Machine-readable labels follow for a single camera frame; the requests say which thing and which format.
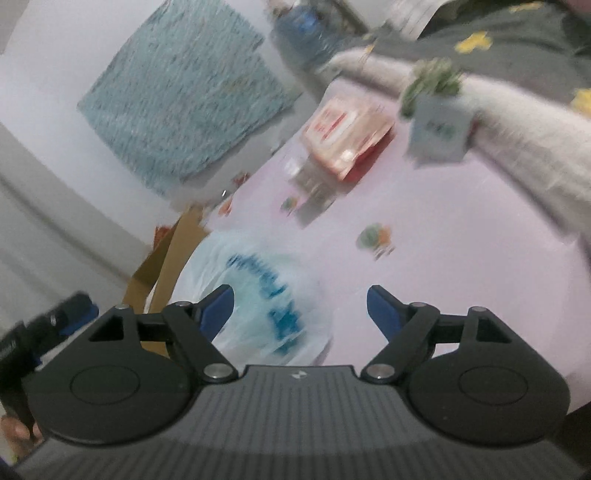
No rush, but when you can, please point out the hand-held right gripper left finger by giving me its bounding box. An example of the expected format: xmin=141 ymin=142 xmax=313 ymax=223
xmin=88 ymin=284 xmax=238 ymax=384

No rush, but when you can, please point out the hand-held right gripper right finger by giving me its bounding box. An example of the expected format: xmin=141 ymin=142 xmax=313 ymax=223
xmin=360 ymin=285 xmax=513 ymax=384

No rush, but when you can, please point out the brown cardboard box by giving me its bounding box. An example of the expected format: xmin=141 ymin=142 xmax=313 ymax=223
xmin=122 ymin=205 xmax=213 ymax=358

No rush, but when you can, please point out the blue water bottle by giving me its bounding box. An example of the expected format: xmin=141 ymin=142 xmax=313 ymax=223
xmin=272 ymin=4 xmax=347 ymax=70

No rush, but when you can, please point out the pink wet wipes pack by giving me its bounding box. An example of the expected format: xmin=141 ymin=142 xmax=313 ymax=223
xmin=302 ymin=95 xmax=395 ymax=181

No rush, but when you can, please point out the teal patterned wall cloth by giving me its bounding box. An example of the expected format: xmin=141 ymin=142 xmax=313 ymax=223
xmin=78 ymin=0 xmax=296 ymax=197

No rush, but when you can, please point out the small white brown box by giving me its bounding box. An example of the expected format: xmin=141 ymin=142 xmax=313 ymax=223
xmin=291 ymin=159 xmax=340 ymax=227

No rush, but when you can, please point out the white plastic bag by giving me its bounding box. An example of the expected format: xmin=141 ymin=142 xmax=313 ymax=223
xmin=148 ymin=228 xmax=333 ymax=367

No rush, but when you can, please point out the grey blanket with yellow stars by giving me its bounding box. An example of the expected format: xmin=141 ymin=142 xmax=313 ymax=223
xmin=369 ymin=0 xmax=591 ymax=112

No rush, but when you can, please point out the person's left hand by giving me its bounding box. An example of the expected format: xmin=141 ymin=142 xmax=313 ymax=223
xmin=0 ymin=414 xmax=44 ymax=462

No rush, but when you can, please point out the white ribbed blanket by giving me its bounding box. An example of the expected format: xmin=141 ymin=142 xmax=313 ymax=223
xmin=328 ymin=46 xmax=591 ymax=273

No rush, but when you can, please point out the grey checked paper sheet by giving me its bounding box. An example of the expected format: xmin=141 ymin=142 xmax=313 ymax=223
xmin=388 ymin=0 xmax=444 ymax=38

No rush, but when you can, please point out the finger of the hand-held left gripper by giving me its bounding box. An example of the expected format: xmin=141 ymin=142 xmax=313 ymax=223
xmin=50 ymin=292 xmax=100 ymax=336

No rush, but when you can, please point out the grey square packet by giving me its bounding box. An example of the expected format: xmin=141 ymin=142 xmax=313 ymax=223
xmin=406 ymin=95 xmax=472 ymax=164

